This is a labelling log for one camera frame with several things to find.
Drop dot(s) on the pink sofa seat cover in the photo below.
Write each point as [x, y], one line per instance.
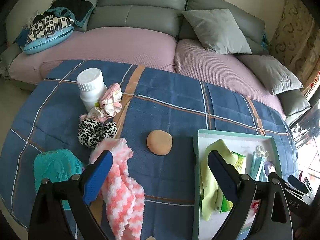
[141, 47]

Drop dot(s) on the white pill bottle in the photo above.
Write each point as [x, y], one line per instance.
[91, 86]

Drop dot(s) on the blue face mask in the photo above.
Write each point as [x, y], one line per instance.
[257, 166]

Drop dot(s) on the patterned beige curtain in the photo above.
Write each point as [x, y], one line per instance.
[295, 42]

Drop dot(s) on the grey throw pillow upright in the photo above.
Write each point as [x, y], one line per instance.
[218, 31]

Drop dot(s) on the green tissue pack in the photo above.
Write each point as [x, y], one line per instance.
[223, 205]

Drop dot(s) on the pink floral scrunchie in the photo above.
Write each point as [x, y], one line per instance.
[104, 105]

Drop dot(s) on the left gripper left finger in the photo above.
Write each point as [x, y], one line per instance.
[94, 176]

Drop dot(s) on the green cloth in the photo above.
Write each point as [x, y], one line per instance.
[213, 198]

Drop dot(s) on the black white patterned cushion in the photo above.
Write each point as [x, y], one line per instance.
[48, 32]

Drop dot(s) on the grey sofa armrest cushion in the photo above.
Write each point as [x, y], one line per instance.
[293, 102]

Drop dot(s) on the teal shallow cardboard tray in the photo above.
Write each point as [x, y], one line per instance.
[261, 207]

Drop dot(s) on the grey sofa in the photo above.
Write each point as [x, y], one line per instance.
[166, 16]

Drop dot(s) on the tan makeup sponge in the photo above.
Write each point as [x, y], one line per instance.
[159, 142]

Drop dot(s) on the pink white knitted cloth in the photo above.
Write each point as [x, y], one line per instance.
[123, 196]

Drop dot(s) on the leopard print scrunchie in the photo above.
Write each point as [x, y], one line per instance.
[91, 132]

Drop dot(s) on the purple baby wipes pack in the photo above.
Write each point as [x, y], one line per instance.
[269, 167]

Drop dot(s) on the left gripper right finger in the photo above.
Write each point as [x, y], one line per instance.
[226, 176]

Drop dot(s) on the blue plaid blanket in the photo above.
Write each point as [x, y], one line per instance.
[162, 111]

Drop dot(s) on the grey throw pillow flat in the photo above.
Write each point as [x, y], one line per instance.
[272, 74]

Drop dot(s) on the teal plastic house box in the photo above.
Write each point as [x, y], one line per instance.
[57, 166]

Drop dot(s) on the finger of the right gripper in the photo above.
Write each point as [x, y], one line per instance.
[297, 184]

